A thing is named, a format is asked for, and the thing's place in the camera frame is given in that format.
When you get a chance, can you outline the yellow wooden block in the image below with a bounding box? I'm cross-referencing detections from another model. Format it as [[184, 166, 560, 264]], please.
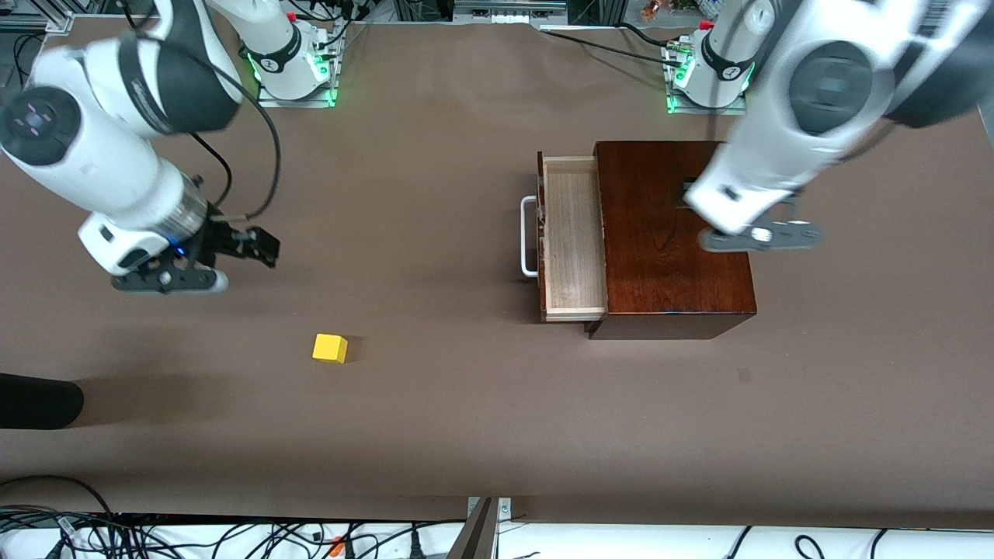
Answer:
[[312, 333, 349, 364]]

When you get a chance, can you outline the wooden drawer with white handle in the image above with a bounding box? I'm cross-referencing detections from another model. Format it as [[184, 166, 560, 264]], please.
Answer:
[[520, 151, 610, 324]]

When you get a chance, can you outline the dark brown wooden cabinet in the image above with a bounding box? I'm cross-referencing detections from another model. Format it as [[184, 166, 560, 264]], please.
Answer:
[[582, 141, 758, 341]]

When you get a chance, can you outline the black ribbed cylinder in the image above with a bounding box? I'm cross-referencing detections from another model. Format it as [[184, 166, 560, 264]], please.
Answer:
[[0, 373, 85, 430]]

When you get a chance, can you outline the grey power strip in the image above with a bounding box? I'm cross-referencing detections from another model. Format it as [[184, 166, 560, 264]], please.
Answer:
[[454, 0, 568, 25]]

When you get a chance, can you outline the black cable on table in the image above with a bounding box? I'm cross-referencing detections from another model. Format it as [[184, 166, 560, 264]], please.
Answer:
[[540, 22, 690, 68]]

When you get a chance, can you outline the aluminium frame profile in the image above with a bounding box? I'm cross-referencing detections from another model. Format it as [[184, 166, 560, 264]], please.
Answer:
[[0, 9, 76, 33]]

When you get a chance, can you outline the long black arched cable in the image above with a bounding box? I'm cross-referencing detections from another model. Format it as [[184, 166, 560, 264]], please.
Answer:
[[0, 474, 119, 536]]

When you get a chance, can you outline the metal bracket with dark beam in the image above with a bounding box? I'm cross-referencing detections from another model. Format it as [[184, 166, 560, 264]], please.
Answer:
[[448, 497, 513, 559]]

